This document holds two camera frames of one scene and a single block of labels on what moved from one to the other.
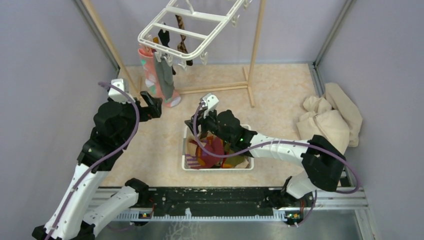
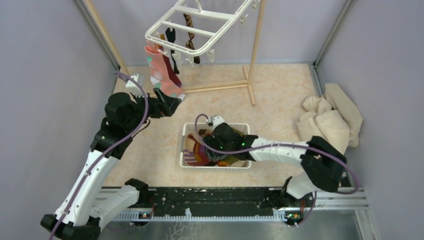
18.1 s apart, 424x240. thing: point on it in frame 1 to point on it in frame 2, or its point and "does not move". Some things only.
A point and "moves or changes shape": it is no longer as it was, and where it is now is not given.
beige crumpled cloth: (335, 116) does not move
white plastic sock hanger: (168, 53) moves or changes shape
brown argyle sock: (181, 45) to (189, 43)
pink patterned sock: (149, 66) moves or changes shape
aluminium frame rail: (339, 199) does not move
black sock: (164, 37) to (171, 36)
